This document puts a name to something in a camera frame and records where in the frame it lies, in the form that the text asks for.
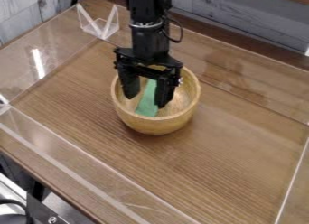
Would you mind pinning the black metal table bracket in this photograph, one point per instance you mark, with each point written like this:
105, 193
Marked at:
42, 215

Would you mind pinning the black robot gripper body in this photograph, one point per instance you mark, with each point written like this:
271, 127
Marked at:
148, 55

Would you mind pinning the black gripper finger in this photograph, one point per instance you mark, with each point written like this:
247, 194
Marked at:
131, 82
167, 84

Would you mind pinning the green rectangular block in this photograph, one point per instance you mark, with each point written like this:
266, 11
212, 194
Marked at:
148, 108

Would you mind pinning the clear acrylic corner bracket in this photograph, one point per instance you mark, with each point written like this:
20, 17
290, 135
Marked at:
100, 27

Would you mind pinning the clear acrylic tray wall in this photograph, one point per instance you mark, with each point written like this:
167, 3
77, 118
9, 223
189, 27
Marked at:
102, 166

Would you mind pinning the brown wooden bowl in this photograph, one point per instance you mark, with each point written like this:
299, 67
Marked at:
144, 116

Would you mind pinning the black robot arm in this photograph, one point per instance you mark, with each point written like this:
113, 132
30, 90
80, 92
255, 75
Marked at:
148, 11

